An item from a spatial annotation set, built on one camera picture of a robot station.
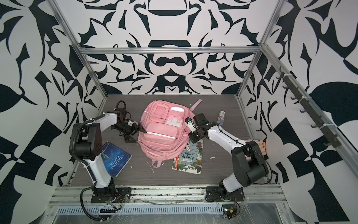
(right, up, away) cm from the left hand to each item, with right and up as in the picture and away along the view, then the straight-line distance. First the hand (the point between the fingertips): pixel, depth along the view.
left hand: (141, 134), depth 92 cm
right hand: (+33, 0, -3) cm, 33 cm away
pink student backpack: (+17, +1, -1) cm, 17 cm away
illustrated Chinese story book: (+31, -15, -7) cm, 35 cm away
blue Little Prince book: (-14, -13, -7) cm, 21 cm away
